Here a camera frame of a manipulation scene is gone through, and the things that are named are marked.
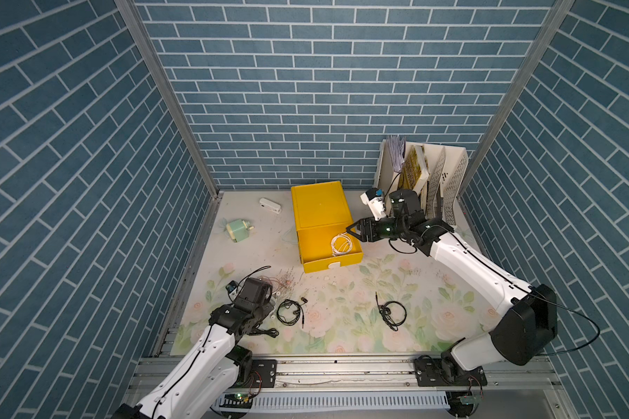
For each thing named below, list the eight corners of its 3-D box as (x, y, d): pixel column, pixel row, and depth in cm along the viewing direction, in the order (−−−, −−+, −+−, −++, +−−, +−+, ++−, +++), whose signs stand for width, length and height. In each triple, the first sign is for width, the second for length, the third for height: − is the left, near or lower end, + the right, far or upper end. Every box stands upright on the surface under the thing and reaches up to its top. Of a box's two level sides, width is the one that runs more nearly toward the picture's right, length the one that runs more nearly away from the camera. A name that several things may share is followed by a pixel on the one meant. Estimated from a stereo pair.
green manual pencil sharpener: (228, 237, 106) (223, 227, 101) (240, 226, 110) (236, 215, 105) (240, 245, 104) (235, 235, 98) (252, 233, 108) (248, 222, 102)
